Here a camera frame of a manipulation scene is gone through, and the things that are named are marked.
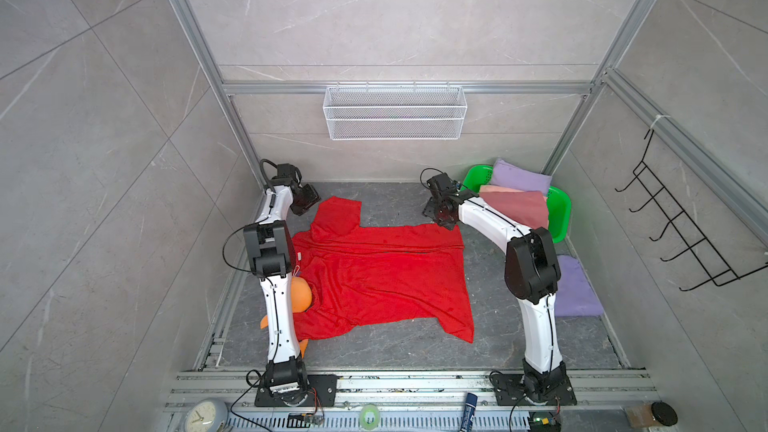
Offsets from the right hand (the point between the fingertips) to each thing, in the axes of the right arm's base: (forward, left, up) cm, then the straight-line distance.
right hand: (432, 211), depth 101 cm
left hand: (+11, +42, -2) cm, 44 cm away
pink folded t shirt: (0, -33, +1) cm, 33 cm away
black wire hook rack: (-30, -51, +22) cm, 63 cm away
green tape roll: (-55, +20, -8) cm, 59 cm away
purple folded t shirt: (-28, -41, -7) cm, 50 cm away
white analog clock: (-56, +58, -3) cm, 81 cm away
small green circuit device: (-58, -22, -9) cm, 63 cm away
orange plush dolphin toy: (-30, +40, -2) cm, 50 cm away
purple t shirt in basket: (+12, -31, +4) cm, 33 cm away
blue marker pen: (-56, -3, -5) cm, 57 cm away
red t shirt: (-20, +22, -6) cm, 30 cm away
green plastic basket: (+2, -45, -1) cm, 45 cm away
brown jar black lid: (-58, -42, +2) cm, 72 cm away
